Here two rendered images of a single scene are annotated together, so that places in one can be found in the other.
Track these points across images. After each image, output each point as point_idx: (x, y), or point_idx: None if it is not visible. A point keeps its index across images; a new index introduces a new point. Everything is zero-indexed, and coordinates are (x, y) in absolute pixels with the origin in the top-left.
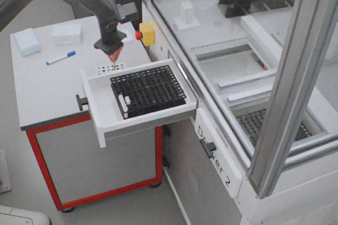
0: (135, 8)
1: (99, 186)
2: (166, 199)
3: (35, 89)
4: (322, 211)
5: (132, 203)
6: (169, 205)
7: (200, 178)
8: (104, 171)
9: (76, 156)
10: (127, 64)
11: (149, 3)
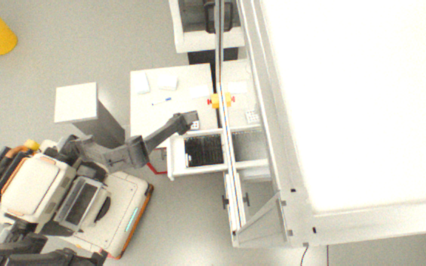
0: (196, 117)
1: None
2: (219, 176)
3: (143, 124)
4: None
5: (200, 174)
6: (220, 181)
7: None
8: None
9: (166, 158)
10: (200, 114)
11: (217, 84)
